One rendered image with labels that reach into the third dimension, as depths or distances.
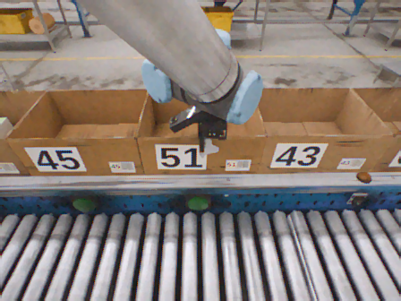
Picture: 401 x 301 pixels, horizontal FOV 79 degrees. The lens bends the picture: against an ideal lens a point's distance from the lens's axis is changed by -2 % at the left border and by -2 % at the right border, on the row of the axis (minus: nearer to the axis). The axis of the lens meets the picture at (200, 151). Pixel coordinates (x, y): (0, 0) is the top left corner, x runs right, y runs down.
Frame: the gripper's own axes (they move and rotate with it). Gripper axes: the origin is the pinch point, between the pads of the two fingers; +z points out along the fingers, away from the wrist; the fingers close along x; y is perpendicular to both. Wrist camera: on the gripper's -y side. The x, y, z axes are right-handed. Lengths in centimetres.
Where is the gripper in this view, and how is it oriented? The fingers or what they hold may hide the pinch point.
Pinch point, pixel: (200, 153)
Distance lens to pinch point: 77.9
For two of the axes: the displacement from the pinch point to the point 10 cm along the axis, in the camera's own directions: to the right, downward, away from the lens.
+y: 10.0, -0.1, 0.1
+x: -0.2, -6.9, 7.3
